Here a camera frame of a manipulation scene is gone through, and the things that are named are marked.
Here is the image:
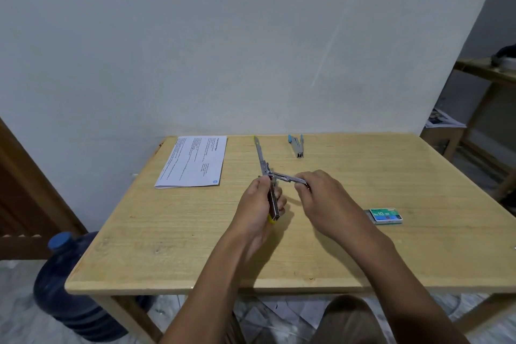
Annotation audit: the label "person's right hand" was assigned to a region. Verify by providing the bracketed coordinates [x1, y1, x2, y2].
[294, 170, 365, 244]

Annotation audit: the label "person's left hand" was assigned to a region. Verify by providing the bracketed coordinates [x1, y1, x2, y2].
[227, 175, 288, 252]

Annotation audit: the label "yellow metal stapler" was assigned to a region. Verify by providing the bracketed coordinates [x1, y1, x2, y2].
[253, 135, 311, 224]

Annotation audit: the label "person's right forearm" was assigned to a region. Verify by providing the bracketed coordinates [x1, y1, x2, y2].
[341, 229, 470, 344]

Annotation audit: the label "person's left forearm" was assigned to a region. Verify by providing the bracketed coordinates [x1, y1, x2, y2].
[159, 233, 270, 344]

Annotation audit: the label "blue metal stapler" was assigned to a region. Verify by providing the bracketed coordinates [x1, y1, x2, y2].
[288, 134, 305, 159]

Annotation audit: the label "green staple box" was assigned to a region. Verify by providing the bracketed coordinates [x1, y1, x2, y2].
[365, 208, 404, 226]

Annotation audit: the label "printed white paper sheets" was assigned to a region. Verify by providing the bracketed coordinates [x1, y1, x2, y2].
[154, 136, 228, 189]

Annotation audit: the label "light wooden table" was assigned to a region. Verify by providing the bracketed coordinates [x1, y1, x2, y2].
[64, 132, 516, 344]

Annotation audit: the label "wooden stool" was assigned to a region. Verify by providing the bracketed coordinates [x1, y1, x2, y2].
[419, 126, 465, 161]

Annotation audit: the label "printed papers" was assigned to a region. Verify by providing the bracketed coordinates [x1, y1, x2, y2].
[424, 109, 468, 129]

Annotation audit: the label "wooden side table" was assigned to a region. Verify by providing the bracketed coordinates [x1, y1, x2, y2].
[443, 58, 516, 203]

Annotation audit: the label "blue water jug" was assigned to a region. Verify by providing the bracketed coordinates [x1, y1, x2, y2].
[33, 232, 155, 343]

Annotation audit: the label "dark object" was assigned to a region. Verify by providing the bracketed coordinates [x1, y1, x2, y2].
[490, 45, 516, 71]

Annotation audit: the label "brown wooden door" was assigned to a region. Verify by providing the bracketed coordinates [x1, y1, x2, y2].
[0, 116, 88, 261]

